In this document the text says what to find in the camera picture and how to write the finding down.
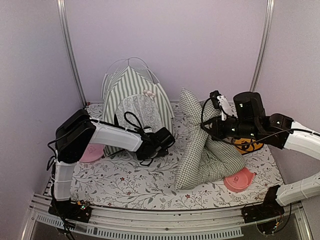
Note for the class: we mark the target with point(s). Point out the striped pet tent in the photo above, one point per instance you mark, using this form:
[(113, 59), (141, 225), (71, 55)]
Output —
[(136, 90)]

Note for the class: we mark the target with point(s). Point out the right aluminium frame post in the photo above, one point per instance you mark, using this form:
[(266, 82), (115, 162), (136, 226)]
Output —
[(268, 18)]

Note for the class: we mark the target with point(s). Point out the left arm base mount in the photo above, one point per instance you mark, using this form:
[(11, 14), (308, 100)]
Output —
[(70, 210)]

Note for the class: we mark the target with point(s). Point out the left aluminium frame post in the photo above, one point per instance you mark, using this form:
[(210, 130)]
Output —
[(62, 13)]

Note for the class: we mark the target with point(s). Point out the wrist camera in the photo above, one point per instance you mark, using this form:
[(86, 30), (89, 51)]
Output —
[(221, 103), (147, 130)]

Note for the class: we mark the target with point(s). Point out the pink bowl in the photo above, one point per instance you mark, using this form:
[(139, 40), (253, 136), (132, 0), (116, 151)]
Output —
[(239, 181)]

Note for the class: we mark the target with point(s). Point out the front aluminium rail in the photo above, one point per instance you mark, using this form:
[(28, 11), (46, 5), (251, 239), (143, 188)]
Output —
[(112, 223)]

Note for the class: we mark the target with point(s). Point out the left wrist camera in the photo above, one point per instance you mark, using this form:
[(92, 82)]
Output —
[(147, 130)]

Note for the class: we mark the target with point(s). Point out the yellow double bowl holder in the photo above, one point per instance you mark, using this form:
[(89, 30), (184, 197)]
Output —
[(246, 145)]

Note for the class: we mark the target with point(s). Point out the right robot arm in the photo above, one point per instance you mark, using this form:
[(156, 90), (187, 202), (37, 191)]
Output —
[(250, 121)]

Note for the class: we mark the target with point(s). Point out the floral table mat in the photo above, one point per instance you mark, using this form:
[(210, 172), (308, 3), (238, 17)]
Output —
[(120, 181)]

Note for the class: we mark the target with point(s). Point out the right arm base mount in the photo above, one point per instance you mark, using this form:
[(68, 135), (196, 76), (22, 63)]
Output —
[(258, 212)]

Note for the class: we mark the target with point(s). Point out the aluminium frame post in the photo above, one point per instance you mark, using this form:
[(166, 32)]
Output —
[(268, 18), (62, 13)]

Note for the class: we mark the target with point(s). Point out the green checkered cushion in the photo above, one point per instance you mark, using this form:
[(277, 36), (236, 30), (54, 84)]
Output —
[(204, 160)]

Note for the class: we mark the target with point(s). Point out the pink plate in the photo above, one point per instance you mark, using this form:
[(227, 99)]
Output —
[(92, 153)]

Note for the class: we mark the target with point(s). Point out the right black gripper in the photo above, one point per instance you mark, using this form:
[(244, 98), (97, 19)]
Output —
[(216, 130)]

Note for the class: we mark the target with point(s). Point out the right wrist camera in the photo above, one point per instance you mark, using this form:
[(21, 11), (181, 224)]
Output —
[(221, 103)]

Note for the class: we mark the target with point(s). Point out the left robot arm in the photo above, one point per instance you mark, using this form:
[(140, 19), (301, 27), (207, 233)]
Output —
[(81, 130)]

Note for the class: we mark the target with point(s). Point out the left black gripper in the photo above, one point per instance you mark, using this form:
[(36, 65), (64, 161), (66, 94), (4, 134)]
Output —
[(163, 152)]

